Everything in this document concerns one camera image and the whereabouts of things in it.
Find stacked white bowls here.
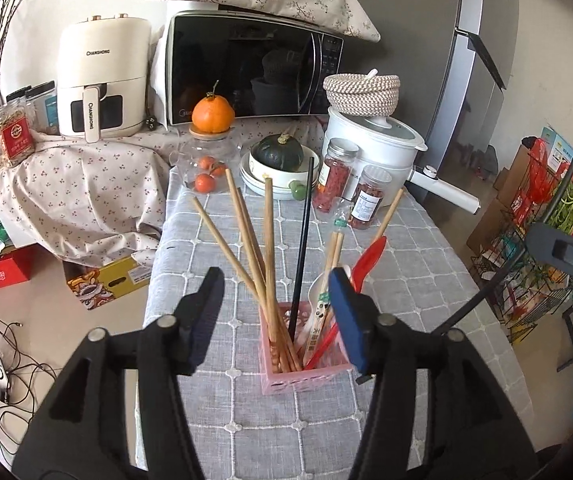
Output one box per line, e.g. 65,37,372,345
239,152,317,201

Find black chopstick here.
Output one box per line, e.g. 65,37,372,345
287,156,315,343

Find blue printed box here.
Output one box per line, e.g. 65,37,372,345
541,126,573,171

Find black curved cable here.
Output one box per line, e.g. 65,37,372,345
431,126,573,335

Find glass jar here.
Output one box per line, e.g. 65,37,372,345
169,130,242,195

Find white ceramic bowl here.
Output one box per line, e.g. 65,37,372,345
249,142,322,186

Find red snack packets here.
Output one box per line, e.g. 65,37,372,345
511,140,549,226

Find yellow printed carton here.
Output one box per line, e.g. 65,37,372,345
64,255,152,311

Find dark green pumpkin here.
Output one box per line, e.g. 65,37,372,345
251,133,304,173

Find pink plastic basket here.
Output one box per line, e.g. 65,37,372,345
259,300,354,396

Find grey refrigerator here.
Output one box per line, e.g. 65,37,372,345
331,0,519,196

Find red cardboard box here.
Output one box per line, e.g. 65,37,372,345
0,247,34,291

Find white panda print spoon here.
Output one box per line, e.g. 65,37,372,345
306,264,353,343

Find black wire rack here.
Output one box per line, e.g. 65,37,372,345
471,130,573,346

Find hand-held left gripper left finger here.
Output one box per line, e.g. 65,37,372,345
11,266,226,480

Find red plastic spoon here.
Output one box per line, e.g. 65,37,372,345
303,236,388,370

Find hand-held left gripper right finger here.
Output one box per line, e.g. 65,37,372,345
328,268,540,480

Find wooden chopsticks pair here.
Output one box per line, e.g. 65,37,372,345
311,217,345,356

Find large orange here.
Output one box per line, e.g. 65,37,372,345
191,80,234,134

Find jar with red label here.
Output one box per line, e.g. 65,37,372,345
0,97,34,168

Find white electric pot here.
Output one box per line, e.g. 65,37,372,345
322,106,481,216

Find white air fryer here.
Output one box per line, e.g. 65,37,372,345
56,14,152,143

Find black microwave oven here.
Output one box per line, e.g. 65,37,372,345
165,10,344,128

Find green leafy vegetables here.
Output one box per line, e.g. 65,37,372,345
549,180,573,231

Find clear jar of goji berries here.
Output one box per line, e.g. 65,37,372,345
316,137,360,221

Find woven rope basket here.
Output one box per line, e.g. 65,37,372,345
323,71,401,117

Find brown cardboard box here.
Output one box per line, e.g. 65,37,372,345
466,145,537,261

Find clear jar of dried red fruit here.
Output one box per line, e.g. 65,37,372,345
349,165,392,231

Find black floor cables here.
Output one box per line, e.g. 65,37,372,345
0,280,62,441

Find floral table cloth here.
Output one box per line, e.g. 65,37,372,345
0,115,327,266

